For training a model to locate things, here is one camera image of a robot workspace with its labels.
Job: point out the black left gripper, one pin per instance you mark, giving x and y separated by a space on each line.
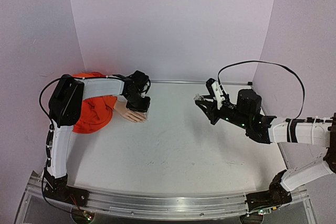
145 109

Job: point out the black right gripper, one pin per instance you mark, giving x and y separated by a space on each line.
214 111

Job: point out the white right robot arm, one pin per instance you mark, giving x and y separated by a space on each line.
309 144

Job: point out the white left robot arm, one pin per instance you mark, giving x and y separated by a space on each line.
65 110

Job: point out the mannequin hand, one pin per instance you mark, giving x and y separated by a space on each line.
132 116

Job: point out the orange cloth sleeve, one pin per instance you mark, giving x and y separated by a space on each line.
96 113

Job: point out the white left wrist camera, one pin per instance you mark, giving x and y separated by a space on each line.
144 88

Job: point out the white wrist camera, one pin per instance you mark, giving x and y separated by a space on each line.
144 88
217 92

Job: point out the aluminium back rail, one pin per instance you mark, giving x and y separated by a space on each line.
197 82

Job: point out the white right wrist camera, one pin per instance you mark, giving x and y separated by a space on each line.
217 92

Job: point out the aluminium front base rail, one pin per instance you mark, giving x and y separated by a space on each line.
187 208

